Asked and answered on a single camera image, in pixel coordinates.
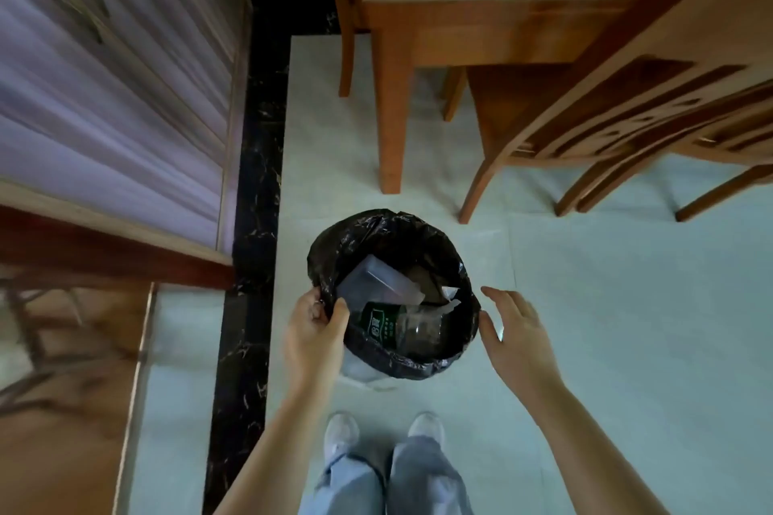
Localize person's left hand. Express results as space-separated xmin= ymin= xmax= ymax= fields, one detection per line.
xmin=282 ymin=287 xmax=351 ymax=396

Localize person's right hand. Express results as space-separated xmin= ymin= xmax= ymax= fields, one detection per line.
xmin=477 ymin=286 xmax=564 ymax=408

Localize white paper sheet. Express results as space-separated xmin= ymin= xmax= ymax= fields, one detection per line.
xmin=336 ymin=254 xmax=427 ymax=307

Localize trash bin with black bag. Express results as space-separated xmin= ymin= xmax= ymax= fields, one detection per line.
xmin=307 ymin=208 xmax=482 ymax=392

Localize clear plastic water bottle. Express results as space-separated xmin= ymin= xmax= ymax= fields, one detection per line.
xmin=357 ymin=302 xmax=460 ymax=356

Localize person's right forearm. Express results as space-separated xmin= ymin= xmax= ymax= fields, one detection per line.
xmin=531 ymin=381 xmax=668 ymax=515

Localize person's left forearm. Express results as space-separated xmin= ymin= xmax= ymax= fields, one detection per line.
xmin=214 ymin=385 xmax=337 ymax=515

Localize person's left white shoe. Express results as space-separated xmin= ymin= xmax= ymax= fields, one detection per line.
xmin=324 ymin=411 xmax=361 ymax=464

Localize person's white shoe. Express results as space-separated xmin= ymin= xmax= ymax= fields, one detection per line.
xmin=407 ymin=411 xmax=447 ymax=449
xmin=324 ymin=411 xmax=361 ymax=464

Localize person's right white shoe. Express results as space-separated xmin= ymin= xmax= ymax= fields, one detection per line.
xmin=407 ymin=411 xmax=447 ymax=449

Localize grey trousers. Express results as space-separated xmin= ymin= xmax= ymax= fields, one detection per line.
xmin=299 ymin=435 xmax=475 ymax=515

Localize glossy brown wooden counter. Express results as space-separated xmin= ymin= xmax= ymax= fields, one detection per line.
xmin=0 ymin=264 xmax=158 ymax=515

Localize grey wooden cabinet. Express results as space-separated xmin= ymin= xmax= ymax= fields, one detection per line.
xmin=0 ymin=0 xmax=254 ymax=292

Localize brown floral table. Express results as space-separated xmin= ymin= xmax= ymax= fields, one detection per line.
xmin=311 ymin=0 xmax=773 ymax=196

